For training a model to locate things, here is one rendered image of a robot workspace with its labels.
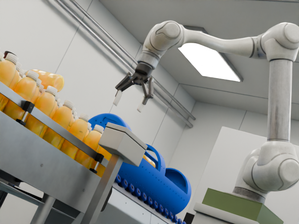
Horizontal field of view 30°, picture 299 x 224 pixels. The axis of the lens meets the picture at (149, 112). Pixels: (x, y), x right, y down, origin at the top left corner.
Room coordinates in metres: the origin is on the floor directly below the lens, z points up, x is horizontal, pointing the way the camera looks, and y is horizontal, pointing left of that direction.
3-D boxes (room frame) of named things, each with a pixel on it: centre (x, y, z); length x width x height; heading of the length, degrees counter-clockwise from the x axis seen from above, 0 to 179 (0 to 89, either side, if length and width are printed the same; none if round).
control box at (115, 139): (2.27, 0.04, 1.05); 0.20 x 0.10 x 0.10; 147
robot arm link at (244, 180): (2.57, -0.59, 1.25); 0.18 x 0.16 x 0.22; 11
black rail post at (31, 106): (1.88, 0.38, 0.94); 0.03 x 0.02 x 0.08; 147
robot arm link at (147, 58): (2.41, 0.10, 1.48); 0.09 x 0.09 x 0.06
